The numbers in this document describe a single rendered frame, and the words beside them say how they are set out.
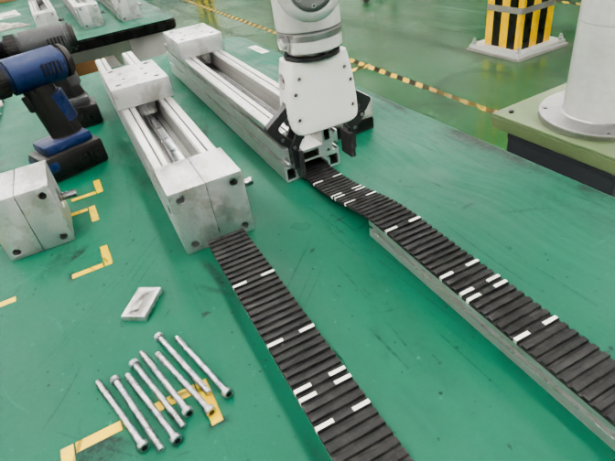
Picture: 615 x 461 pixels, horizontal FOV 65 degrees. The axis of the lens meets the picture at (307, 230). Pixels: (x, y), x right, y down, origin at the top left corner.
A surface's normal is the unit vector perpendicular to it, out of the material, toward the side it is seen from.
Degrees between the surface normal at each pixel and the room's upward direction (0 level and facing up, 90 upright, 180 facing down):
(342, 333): 0
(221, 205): 90
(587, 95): 91
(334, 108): 88
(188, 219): 90
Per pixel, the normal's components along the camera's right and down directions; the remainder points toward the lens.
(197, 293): -0.13, -0.81
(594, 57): -0.82, 0.43
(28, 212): 0.45, 0.47
